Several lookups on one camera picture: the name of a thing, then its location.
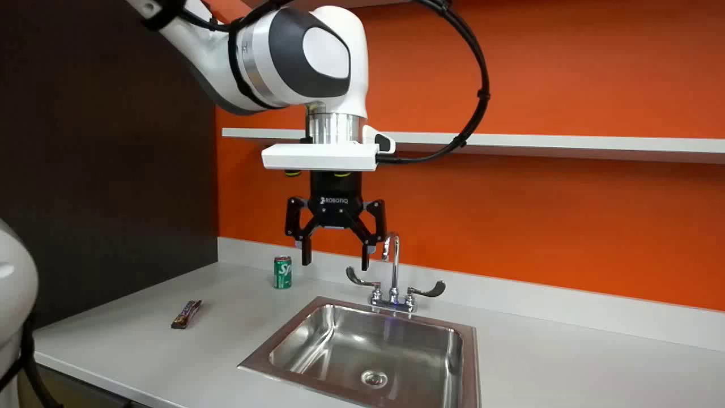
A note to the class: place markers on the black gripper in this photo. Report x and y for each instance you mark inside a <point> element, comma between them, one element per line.
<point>336,197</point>

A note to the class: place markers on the brown Snickers bar packet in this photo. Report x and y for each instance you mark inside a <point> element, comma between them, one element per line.
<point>187,314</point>

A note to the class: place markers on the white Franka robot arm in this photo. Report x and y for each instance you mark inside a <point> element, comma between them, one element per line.
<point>227,59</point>

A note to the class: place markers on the white rounded robot base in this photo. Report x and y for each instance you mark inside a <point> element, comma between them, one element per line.
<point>15,296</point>

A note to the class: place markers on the stainless steel sink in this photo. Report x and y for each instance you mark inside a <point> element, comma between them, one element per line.
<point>332,347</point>

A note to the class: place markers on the round sink drain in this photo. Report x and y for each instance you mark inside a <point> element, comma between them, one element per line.
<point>374,377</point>

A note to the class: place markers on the green soda can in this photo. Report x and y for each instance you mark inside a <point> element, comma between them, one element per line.
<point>283,272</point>

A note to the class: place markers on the chrome faucet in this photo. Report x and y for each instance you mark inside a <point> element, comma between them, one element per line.
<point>394,275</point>

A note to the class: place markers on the dark wood cabinet panel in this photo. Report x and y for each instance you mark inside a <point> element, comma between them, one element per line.
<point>105,151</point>

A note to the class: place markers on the long white wall shelf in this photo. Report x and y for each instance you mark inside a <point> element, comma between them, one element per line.
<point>568,143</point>

